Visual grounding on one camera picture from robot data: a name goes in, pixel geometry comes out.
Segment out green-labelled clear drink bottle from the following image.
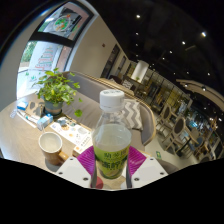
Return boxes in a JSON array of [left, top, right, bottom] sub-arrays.
[[91, 89, 133, 181]]

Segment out brown ceramic mug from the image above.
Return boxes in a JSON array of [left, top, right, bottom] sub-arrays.
[[38, 131, 70, 166]]

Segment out small light blue box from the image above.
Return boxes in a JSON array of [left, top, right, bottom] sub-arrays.
[[36, 113, 54, 131]]

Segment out grey white zigzag cushion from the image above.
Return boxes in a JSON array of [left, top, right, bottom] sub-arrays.
[[121, 98, 144, 131]]

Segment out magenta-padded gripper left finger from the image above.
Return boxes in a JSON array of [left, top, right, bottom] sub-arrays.
[[55, 145, 99, 189]]

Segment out white illustrated book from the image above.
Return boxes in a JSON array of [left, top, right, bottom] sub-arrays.
[[49, 116, 94, 156]]

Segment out group of dining chairs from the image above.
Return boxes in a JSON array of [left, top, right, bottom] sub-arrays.
[[156, 103, 224, 161]]

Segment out grey upholstered sofa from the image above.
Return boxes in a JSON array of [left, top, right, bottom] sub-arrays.
[[63, 71, 157, 146]]

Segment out group of ceiling lights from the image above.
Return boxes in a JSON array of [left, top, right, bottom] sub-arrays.
[[133, 13, 214, 91]]

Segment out green potted plant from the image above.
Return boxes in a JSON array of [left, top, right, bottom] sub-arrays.
[[33, 68, 84, 118]]

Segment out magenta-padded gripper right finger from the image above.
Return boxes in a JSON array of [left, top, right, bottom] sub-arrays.
[[126, 146, 169, 188]]

